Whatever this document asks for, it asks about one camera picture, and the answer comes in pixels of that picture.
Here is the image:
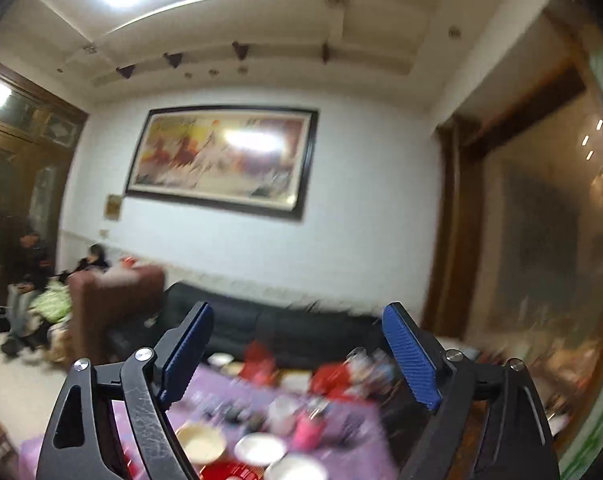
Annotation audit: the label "brown armchair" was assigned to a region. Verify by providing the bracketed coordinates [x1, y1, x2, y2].
[69, 265, 166, 367]

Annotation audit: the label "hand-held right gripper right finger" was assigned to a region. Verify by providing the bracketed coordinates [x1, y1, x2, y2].
[383, 302, 561, 480]

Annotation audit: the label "wooden door frame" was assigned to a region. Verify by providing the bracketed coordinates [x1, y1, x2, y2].
[421, 110, 488, 342]

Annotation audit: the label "white plastic bowl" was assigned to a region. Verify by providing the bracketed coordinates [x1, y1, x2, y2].
[264, 455, 329, 480]
[234, 432, 287, 467]

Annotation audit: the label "cream plastic bowl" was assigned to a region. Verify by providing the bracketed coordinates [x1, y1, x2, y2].
[174, 422, 228, 466]

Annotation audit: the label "dark wooden glazed doors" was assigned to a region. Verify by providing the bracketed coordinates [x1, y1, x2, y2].
[0, 54, 89, 311]

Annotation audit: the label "purple floral tablecloth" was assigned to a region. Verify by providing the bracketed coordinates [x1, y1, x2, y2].
[19, 360, 399, 480]

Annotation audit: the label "green patterned blanket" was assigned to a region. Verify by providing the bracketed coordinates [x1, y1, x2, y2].
[30, 280, 73, 324]

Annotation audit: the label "black leather sofa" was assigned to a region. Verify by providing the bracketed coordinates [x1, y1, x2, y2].
[106, 282, 397, 376]

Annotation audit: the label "framed horse painting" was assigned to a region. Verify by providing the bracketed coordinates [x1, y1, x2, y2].
[124, 104, 319, 221]

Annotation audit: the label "red plastic bag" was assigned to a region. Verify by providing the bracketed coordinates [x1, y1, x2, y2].
[242, 342, 278, 387]

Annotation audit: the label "pink sleeved bottle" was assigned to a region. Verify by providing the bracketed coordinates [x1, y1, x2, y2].
[294, 402, 327, 452]

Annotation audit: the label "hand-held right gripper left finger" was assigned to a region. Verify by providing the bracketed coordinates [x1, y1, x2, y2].
[36, 301, 215, 480]

